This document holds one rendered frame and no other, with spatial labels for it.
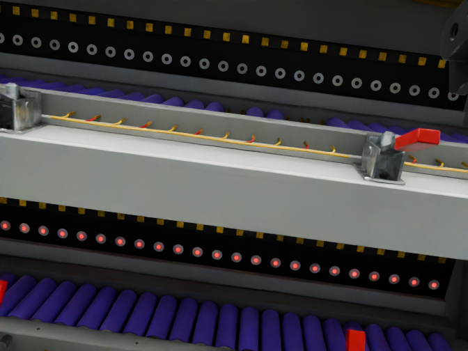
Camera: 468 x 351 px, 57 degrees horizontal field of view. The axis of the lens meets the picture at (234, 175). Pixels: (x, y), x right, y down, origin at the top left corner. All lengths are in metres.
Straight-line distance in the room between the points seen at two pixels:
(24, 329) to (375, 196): 0.29
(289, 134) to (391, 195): 0.09
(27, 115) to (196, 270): 0.23
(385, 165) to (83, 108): 0.24
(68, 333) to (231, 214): 0.18
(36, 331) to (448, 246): 0.32
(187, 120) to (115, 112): 0.06
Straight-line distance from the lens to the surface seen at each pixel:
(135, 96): 0.43
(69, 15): 0.51
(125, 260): 0.47
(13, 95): 0.35
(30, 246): 0.50
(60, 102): 0.37
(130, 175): 0.30
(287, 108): 0.45
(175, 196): 0.30
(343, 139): 0.34
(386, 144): 0.32
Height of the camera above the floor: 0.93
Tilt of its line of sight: 4 degrees up
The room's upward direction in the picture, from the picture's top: 8 degrees clockwise
